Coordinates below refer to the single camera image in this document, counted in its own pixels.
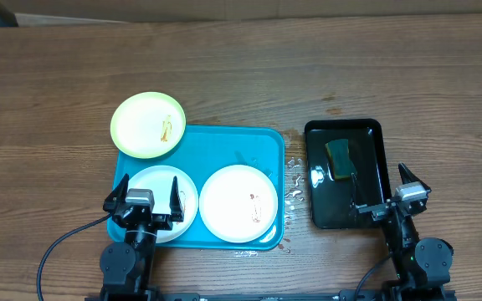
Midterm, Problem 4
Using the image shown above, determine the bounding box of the green yellow sponge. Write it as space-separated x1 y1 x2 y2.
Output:
325 139 356 181

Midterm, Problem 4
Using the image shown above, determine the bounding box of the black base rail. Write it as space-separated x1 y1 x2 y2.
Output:
84 288 458 301

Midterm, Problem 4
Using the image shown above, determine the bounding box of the black plastic tray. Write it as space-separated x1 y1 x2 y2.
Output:
305 119 391 229

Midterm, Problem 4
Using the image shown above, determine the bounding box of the yellow-green plate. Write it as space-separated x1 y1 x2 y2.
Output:
110 92 187 159

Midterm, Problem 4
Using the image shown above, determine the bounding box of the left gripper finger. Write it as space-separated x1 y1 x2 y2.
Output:
102 174 129 212
169 176 184 222

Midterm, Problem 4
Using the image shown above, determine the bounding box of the white plate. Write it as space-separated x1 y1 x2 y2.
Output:
129 166 198 246
199 165 279 243

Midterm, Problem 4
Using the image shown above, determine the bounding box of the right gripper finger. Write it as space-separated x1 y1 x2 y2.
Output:
397 162 420 185
350 173 365 207

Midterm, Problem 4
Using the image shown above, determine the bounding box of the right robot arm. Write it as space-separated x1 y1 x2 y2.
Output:
351 162 457 301

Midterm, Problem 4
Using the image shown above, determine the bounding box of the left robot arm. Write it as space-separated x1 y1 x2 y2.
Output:
100 175 184 301

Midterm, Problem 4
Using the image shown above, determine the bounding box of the blue plastic tray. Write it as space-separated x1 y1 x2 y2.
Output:
113 125 285 251

